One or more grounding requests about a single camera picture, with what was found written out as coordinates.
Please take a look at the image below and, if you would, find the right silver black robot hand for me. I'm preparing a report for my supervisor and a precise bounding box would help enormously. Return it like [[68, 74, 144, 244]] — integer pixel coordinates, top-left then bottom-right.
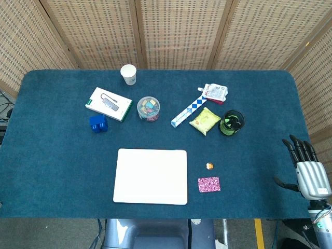
[[273, 134, 332, 200]]

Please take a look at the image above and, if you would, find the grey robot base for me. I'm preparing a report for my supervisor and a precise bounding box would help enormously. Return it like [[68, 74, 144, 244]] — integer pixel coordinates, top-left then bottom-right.
[[103, 218, 216, 249]]

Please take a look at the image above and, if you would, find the black green mesh pen cup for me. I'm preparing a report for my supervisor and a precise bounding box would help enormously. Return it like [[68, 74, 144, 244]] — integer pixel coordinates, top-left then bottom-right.
[[219, 110, 245, 136]]

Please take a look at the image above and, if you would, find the yellow snack packet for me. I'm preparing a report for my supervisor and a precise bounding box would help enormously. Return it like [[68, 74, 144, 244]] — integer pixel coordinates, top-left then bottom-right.
[[189, 107, 222, 136]]

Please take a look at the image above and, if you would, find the white red spout pouch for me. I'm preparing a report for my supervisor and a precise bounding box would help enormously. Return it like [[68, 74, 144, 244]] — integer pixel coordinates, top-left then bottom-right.
[[197, 83, 229, 105]]

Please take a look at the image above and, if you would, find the blue white magic snake toy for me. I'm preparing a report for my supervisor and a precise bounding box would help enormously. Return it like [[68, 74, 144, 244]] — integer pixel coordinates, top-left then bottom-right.
[[170, 96, 208, 129]]

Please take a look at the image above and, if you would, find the white rectangular tray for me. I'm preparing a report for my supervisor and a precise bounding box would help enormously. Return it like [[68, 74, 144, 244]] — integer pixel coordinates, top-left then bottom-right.
[[113, 148, 188, 206]]

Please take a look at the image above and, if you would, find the clear jar of coloured clips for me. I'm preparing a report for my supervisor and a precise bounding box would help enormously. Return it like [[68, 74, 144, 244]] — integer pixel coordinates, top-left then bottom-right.
[[136, 96, 161, 122]]

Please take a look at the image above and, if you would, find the woven bamboo folding screen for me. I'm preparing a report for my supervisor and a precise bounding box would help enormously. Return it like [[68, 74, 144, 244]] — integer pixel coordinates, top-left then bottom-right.
[[0, 0, 332, 182]]

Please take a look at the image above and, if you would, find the white paper cup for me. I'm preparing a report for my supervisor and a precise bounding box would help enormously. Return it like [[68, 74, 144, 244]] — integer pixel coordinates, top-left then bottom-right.
[[120, 64, 137, 86]]

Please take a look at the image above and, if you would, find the white green usb hub box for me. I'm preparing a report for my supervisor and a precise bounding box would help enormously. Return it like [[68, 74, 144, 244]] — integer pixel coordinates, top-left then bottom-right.
[[85, 87, 134, 123]]

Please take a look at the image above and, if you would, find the blue plastic block toy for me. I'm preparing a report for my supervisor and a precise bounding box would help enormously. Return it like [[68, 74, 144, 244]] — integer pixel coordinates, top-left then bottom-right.
[[89, 114, 108, 134]]

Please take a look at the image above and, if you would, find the blue felt table mat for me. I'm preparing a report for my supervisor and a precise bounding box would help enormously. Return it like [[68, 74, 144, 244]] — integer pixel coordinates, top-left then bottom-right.
[[0, 69, 313, 220]]

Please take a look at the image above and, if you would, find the black cables bundle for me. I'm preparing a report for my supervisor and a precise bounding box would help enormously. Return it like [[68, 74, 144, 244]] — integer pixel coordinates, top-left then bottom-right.
[[0, 90, 15, 125]]

